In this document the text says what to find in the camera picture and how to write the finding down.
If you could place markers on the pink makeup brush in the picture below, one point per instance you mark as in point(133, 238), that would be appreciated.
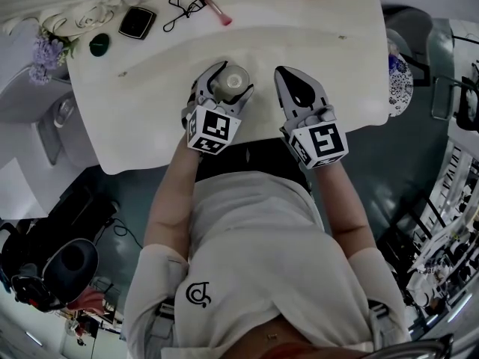
point(215, 8)

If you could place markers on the black eyelash curler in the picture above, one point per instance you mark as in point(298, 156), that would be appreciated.
point(194, 3)

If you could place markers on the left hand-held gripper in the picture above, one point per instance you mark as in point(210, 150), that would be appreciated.
point(213, 129)

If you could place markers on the black metal frame stand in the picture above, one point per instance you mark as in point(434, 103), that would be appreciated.
point(415, 219)

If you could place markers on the person's right forearm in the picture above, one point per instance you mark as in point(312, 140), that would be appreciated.
point(344, 208)

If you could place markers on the person's black trousers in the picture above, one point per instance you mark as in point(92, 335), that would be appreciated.
point(224, 163)

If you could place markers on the purple artificial flowers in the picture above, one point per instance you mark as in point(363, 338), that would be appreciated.
point(46, 52)

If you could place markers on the grey round chair seat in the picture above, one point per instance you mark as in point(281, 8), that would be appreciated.
point(71, 264)

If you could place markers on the white shelf rack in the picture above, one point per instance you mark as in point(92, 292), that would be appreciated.
point(449, 238)

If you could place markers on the grey rounded armchair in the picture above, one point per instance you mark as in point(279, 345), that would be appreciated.
point(409, 28)

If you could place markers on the white carved dressing table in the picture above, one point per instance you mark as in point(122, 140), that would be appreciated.
point(149, 125)

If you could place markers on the person's white shirt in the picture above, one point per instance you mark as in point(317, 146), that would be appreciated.
point(262, 253)

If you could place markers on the grey upholstered office chair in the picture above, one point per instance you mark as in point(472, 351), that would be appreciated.
point(76, 150)

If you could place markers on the small beige jar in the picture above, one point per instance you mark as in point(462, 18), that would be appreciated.
point(234, 82)

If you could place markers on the patterned cushion stool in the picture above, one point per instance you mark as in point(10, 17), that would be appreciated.
point(402, 88)

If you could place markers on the metal frame chair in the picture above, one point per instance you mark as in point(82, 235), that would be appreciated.
point(443, 99)

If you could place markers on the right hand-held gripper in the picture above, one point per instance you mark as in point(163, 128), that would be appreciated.
point(323, 140)

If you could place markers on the white cabinet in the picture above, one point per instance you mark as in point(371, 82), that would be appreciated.
point(30, 189)

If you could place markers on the blue water bottle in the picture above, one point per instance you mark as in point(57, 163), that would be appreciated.
point(393, 62)

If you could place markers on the black backpack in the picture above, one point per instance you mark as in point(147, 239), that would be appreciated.
point(75, 215)

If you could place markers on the black square compact case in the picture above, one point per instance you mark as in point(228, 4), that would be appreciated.
point(137, 23)

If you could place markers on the clear plastic bottle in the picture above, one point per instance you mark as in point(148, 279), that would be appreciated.
point(64, 111)

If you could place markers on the person's left forearm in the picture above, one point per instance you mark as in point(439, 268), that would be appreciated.
point(168, 208)

